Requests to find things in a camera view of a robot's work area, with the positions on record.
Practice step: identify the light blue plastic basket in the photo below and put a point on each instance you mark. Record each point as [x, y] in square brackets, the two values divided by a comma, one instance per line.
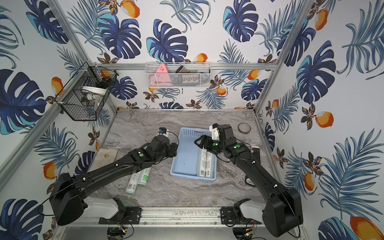
[185, 164]

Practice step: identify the white bowl in basket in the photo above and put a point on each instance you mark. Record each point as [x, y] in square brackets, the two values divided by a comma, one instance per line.
[94, 90]

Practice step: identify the white wire wall basket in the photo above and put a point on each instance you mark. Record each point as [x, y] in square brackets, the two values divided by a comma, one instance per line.
[173, 80]

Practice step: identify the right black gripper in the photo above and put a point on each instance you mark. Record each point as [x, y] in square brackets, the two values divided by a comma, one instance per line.
[207, 144]

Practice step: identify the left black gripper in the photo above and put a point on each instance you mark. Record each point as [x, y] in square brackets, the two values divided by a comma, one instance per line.
[173, 148]

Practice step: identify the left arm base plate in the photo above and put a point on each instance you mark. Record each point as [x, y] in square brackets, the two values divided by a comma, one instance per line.
[126, 216]

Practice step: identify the black wire wall basket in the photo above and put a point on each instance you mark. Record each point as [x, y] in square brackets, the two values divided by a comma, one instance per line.
[80, 106]

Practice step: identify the brown brush in basket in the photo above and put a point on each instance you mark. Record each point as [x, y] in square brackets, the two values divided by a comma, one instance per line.
[184, 70]

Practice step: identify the beige work glove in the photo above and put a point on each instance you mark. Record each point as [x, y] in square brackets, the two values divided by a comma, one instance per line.
[103, 158]

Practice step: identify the pink triangular item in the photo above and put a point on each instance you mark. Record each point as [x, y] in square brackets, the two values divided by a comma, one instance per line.
[162, 69]

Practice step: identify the plastic wrap roll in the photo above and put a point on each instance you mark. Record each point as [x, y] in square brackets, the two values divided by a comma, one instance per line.
[210, 165]
[205, 163]
[144, 177]
[132, 184]

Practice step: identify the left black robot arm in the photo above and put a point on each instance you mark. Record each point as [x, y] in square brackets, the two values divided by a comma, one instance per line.
[67, 197]

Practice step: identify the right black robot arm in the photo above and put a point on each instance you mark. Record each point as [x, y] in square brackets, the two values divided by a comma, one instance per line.
[283, 211]

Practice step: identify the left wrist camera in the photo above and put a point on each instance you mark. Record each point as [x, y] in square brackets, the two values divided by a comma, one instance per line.
[163, 132]

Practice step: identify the aluminium front rail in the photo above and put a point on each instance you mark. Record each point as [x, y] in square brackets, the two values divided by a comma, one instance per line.
[172, 216]

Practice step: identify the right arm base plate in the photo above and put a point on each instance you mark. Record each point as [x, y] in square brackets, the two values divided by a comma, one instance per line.
[231, 216]

